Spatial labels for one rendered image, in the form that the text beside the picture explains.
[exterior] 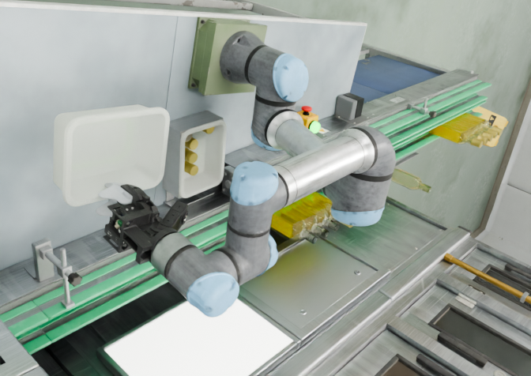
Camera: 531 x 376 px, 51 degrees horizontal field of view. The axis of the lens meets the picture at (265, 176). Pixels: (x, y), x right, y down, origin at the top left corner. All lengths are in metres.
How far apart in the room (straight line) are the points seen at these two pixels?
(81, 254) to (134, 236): 0.60
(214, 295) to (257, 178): 0.20
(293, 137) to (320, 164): 0.43
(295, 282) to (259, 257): 0.83
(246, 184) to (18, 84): 0.67
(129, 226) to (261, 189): 0.26
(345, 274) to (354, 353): 0.31
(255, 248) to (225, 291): 0.10
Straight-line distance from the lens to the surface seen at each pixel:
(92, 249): 1.59
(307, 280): 1.81
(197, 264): 0.92
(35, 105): 1.41
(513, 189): 8.04
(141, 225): 1.02
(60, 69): 1.41
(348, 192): 1.23
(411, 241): 2.16
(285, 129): 1.47
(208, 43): 1.59
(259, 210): 0.90
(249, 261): 0.96
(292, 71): 1.49
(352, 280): 1.84
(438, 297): 1.95
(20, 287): 1.50
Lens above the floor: 1.93
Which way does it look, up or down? 34 degrees down
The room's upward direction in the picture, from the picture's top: 119 degrees clockwise
